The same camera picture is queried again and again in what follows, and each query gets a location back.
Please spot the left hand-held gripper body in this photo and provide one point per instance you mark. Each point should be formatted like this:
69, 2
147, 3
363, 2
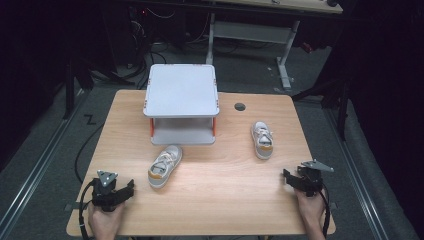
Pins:
104, 193

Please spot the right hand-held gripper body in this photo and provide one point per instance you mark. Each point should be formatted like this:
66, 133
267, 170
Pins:
310, 181

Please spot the white shoe with tan heel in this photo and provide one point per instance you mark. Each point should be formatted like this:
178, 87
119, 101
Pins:
164, 166
262, 140

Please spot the white two-tier shoe rack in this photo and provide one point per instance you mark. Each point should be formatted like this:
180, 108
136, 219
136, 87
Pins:
181, 90

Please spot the person's left hand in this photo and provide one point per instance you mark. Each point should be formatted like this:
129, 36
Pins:
104, 223

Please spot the person's right hand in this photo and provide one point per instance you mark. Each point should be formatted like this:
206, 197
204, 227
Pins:
311, 211

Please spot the grey tape mark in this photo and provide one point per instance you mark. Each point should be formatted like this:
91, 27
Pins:
73, 206
333, 205

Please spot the black stand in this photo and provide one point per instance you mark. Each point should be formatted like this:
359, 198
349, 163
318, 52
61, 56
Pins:
69, 86
336, 100

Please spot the white-legged wooden desk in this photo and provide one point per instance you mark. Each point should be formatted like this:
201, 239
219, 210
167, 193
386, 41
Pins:
253, 31

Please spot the metal floor rail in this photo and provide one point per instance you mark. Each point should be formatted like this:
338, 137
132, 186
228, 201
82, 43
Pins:
40, 166
356, 180

